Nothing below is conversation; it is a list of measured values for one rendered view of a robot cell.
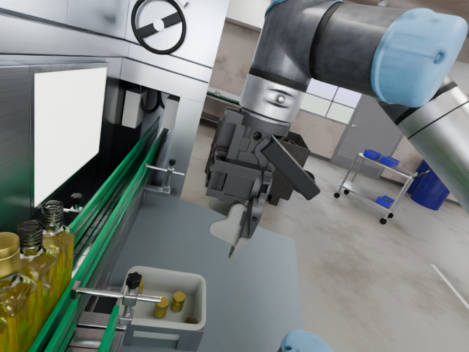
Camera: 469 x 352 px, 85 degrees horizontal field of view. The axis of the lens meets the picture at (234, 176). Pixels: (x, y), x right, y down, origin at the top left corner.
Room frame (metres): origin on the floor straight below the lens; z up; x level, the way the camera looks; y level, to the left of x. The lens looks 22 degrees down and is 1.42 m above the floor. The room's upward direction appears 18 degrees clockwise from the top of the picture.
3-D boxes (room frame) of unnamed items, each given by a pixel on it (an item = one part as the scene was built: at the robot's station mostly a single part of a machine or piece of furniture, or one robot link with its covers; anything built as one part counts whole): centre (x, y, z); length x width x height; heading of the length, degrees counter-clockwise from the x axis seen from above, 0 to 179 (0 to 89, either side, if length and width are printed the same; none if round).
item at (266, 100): (0.34, -0.01, 1.40); 0.08 x 0.08 x 0.05
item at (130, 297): (0.37, 0.15, 0.95); 0.17 x 0.03 x 0.12; 103
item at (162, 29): (1.13, 0.47, 1.49); 0.21 x 0.05 x 0.21; 103
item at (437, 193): (5.86, -4.29, 0.45); 1.17 x 0.72 x 0.89; 178
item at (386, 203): (4.00, -2.22, 0.47); 0.99 x 0.58 x 0.94; 57
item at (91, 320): (0.36, 0.16, 0.85); 0.09 x 0.04 x 0.07; 103
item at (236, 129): (0.34, -0.01, 1.32); 0.09 x 0.08 x 0.12; 102
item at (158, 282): (0.50, 0.08, 0.80); 0.22 x 0.17 x 0.09; 103
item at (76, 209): (0.55, 0.40, 0.94); 0.07 x 0.04 x 0.13; 103
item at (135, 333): (0.49, 0.10, 0.79); 0.27 x 0.17 x 0.08; 103
